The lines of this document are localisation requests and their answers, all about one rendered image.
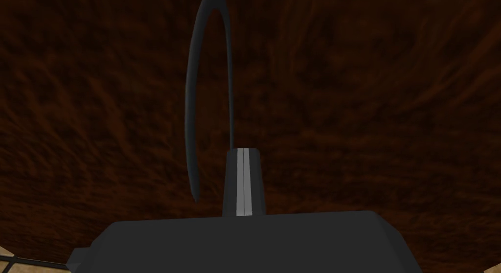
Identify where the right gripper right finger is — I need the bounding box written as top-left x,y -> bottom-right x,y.
243,147 -> 267,217

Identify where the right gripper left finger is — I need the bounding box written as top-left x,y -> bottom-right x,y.
222,147 -> 245,218

